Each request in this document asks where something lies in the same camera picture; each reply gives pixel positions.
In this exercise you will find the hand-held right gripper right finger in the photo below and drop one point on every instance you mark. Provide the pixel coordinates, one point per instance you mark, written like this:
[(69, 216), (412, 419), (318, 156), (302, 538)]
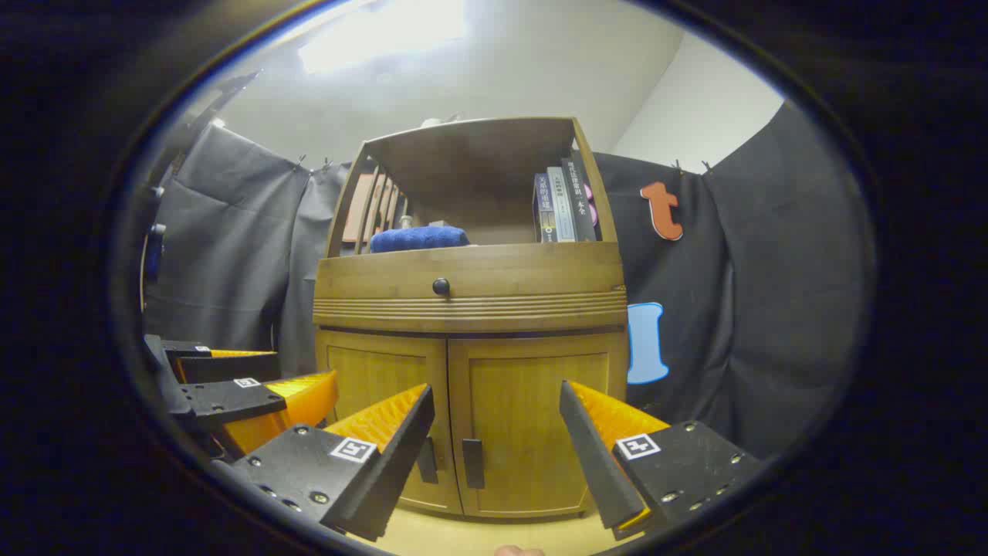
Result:
[(590, 455)]

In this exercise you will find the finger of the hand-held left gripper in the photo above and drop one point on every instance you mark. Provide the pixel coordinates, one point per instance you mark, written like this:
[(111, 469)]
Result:
[(231, 367), (231, 401)]

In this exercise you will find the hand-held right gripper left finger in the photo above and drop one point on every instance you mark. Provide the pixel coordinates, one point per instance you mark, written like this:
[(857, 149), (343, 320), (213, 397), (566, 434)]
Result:
[(394, 471)]

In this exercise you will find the wooden shoe cabinet door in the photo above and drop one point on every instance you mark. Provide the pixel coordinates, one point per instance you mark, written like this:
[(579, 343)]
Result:
[(378, 371), (532, 401)]

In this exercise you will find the wooden double-door shoe cabinet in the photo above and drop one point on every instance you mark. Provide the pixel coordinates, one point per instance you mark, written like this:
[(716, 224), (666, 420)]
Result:
[(471, 309)]

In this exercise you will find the wooden cabinet drawer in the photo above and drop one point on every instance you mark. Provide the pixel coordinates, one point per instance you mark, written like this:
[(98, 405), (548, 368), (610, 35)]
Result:
[(525, 278)]

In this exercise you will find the black round drawer knob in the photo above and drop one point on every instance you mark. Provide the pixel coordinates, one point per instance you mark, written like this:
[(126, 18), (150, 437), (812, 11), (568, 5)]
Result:
[(441, 286)]

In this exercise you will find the blue folded cloth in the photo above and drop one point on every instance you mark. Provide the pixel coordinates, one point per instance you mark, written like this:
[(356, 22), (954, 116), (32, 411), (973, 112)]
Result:
[(421, 239)]

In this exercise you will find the dark blue shelf book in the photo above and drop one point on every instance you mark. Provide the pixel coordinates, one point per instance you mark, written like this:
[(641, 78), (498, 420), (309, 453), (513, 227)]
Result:
[(543, 212)]

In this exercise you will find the grey shelf book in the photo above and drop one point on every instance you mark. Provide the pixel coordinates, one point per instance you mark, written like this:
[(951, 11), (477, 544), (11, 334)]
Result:
[(561, 205)]

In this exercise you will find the black shelf book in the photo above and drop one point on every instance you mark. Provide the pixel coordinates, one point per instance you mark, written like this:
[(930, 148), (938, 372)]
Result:
[(581, 201)]

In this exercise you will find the black backdrop cloth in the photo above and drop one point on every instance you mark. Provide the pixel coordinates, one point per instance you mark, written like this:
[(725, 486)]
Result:
[(772, 270)]

